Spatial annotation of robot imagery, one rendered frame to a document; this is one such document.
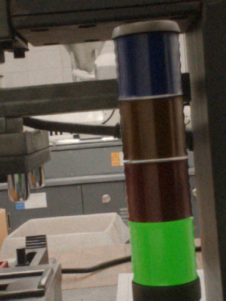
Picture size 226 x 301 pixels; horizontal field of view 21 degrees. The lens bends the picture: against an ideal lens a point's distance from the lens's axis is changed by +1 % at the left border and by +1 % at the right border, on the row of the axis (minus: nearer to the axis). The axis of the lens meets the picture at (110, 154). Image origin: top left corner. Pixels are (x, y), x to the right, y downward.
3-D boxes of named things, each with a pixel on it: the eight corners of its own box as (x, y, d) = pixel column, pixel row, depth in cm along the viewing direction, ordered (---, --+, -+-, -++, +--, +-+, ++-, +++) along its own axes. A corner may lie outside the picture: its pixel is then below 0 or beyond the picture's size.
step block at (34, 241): (31, 296, 90) (26, 234, 89) (51, 294, 90) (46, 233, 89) (24, 310, 83) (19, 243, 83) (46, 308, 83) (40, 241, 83)
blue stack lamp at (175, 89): (117, 100, 37) (113, 45, 37) (179, 95, 37) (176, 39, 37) (118, 98, 33) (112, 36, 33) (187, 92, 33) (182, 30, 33)
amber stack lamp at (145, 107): (122, 157, 37) (118, 103, 37) (184, 153, 37) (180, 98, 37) (123, 161, 34) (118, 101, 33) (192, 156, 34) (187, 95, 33)
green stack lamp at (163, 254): (131, 271, 38) (127, 217, 38) (193, 266, 38) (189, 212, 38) (133, 288, 34) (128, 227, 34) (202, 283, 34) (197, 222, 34)
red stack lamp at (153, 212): (126, 214, 38) (122, 160, 37) (188, 209, 38) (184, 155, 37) (128, 224, 34) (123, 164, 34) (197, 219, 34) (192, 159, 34)
